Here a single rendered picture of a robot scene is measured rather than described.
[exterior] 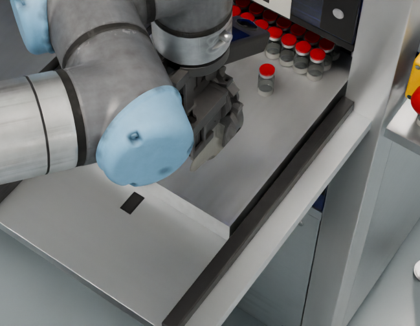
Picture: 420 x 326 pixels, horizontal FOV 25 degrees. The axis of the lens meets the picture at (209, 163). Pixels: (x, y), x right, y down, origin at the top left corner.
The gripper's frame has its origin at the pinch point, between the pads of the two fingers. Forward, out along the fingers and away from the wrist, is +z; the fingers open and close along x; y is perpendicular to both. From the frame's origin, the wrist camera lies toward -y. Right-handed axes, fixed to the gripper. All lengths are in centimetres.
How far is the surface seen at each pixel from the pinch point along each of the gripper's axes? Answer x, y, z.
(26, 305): -49, -1, 100
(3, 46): -38.0, -4.6, 12.0
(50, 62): -28.6, -4.5, 8.9
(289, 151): 5.3, -10.4, 8.7
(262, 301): -3, -23, 82
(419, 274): 18, -56, 99
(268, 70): -3.5, -19.1, 7.4
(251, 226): 6.9, 0.5, 10.2
